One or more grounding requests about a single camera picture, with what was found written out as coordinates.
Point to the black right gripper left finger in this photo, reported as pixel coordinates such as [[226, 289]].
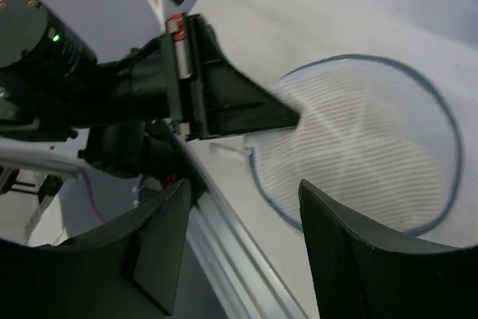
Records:
[[127, 268]]

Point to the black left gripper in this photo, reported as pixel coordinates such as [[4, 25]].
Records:
[[207, 96]]

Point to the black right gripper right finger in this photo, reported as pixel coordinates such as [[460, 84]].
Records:
[[363, 269]]

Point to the white mesh laundry bag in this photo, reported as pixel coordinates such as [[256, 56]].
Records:
[[374, 134]]

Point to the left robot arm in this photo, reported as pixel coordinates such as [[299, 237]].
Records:
[[53, 87]]

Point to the aluminium mounting rail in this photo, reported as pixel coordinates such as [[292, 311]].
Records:
[[256, 263]]

